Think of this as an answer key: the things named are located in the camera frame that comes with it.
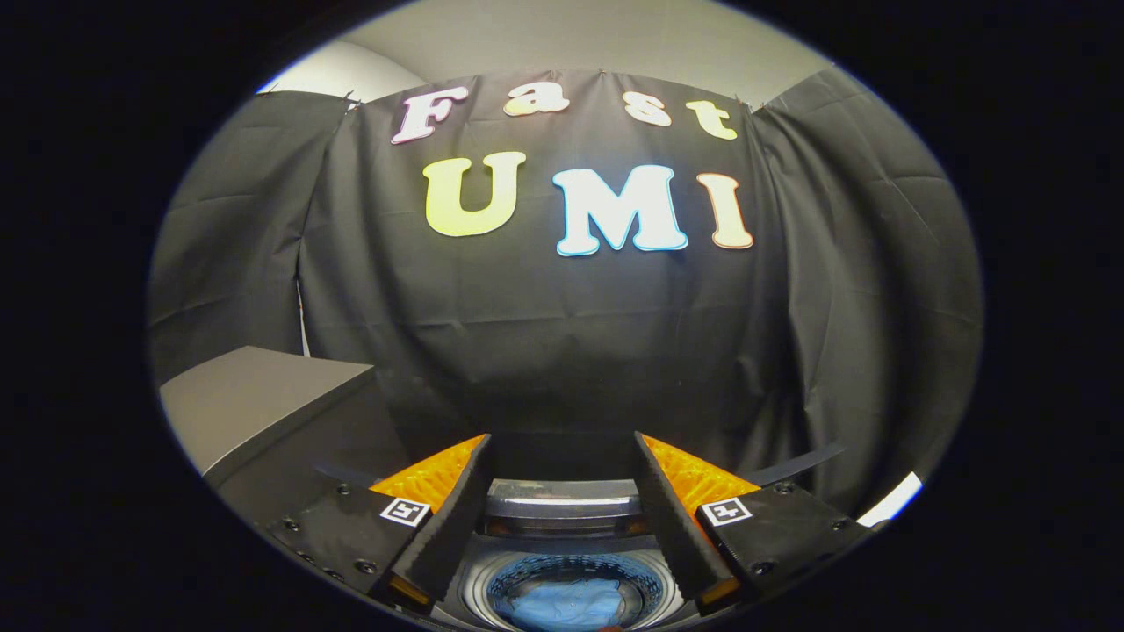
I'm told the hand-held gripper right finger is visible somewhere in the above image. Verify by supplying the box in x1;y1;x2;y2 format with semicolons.
632;432;876;615

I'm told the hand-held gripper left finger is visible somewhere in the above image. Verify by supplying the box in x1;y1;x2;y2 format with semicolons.
268;434;493;612

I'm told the dark washing machine lid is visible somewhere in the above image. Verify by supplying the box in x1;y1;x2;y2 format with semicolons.
312;443;848;538

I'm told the light blue polo shirt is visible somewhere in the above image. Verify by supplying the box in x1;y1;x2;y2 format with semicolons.
509;578;626;632

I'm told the black backdrop cloth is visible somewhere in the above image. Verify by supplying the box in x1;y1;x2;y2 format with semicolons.
148;68;984;519

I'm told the white flat sheet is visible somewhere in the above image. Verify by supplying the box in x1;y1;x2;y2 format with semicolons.
856;471;925;528

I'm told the grey cabinet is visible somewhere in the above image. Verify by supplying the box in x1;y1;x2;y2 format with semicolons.
158;346;414;529

